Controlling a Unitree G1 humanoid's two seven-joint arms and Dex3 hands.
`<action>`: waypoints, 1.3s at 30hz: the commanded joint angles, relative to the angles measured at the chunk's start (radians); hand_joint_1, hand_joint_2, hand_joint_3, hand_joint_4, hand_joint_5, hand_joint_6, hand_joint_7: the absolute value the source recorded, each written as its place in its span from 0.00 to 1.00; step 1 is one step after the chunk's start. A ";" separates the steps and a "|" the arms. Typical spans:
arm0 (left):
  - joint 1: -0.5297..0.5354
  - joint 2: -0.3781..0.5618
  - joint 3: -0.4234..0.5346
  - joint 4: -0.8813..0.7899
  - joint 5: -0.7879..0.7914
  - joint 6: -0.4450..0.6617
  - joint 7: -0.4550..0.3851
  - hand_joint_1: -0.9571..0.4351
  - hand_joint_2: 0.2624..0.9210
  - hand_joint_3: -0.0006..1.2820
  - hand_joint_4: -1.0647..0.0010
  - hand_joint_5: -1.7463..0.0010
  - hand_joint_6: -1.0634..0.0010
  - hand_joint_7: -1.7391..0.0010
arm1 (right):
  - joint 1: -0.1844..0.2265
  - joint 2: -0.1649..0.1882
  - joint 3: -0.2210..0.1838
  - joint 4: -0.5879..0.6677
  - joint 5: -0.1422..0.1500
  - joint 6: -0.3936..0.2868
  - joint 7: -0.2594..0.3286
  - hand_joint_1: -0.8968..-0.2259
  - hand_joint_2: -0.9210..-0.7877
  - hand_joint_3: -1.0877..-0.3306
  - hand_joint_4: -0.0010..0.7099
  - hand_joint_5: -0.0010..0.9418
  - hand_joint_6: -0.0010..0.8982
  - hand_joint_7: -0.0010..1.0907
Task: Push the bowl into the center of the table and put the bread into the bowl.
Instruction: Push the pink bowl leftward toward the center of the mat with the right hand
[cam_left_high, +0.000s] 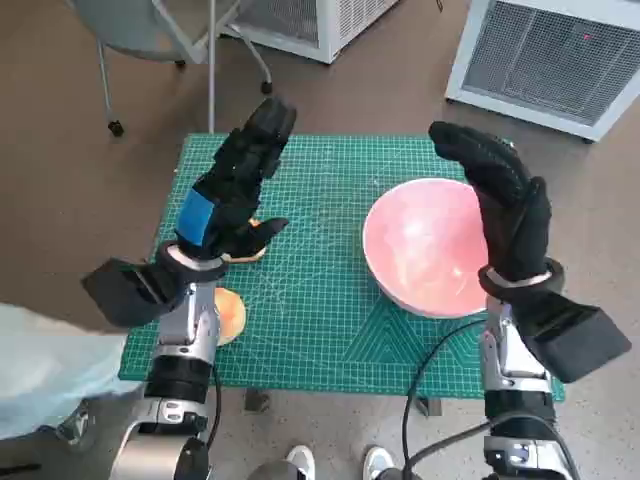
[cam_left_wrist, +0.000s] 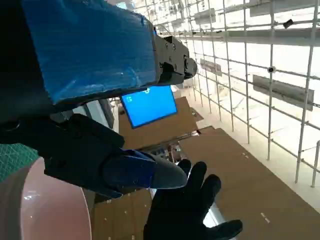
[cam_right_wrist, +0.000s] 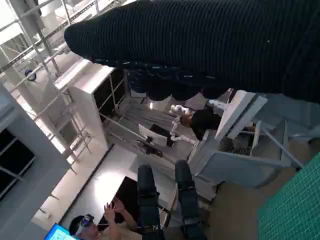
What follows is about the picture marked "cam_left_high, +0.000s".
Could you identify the black gloved right hand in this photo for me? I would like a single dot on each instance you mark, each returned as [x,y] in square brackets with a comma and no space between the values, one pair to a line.
[510,225]

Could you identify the black left hand blue tape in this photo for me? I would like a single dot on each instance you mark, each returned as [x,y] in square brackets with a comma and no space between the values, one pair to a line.
[235,190]

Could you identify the orange striped toy bread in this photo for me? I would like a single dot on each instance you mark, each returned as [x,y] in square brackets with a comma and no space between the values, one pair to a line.
[250,258]

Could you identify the pink bowl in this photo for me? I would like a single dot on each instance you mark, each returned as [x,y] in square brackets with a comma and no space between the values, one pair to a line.
[420,250]

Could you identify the round toy bread bun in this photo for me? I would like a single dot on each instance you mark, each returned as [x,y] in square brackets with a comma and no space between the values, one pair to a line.
[232,315]

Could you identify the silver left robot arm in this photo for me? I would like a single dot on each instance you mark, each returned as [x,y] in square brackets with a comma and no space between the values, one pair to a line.
[185,350]

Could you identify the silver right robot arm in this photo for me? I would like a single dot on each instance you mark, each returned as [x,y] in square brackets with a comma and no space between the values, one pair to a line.
[515,400]

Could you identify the green cutting mat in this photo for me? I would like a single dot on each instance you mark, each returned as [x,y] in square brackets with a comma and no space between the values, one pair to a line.
[320,300]

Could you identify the white vented cabinet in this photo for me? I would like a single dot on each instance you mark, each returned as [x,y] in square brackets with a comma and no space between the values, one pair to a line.
[550,60]

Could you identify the white mesh cabinet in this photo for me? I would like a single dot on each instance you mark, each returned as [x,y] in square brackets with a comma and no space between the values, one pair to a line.
[330,30]

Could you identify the grey office chair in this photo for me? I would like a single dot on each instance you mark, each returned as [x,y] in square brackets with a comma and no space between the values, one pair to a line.
[130,25]

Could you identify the person's leg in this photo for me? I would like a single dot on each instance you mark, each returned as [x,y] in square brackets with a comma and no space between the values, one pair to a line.
[40,365]

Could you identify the white shoe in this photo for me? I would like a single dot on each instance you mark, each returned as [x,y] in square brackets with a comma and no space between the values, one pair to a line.
[377,460]
[300,460]

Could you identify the person's grey sandal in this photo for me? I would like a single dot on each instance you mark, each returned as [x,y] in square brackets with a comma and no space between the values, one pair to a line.
[75,425]

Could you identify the grey knee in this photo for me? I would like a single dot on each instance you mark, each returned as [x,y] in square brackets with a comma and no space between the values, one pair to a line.
[270,472]

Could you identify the white metal frame stand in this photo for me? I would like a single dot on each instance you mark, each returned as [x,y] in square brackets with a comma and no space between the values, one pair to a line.
[211,90]

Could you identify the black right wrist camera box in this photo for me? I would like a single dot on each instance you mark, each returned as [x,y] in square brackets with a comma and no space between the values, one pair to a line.
[575,335]

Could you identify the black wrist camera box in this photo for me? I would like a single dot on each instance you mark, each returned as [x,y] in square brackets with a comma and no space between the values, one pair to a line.
[575,335]
[130,295]

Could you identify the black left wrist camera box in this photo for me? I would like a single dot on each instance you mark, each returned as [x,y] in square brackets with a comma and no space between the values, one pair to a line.
[130,295]

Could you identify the black table bracket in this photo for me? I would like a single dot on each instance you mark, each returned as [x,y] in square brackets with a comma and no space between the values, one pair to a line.
[257,400]
[431,406]

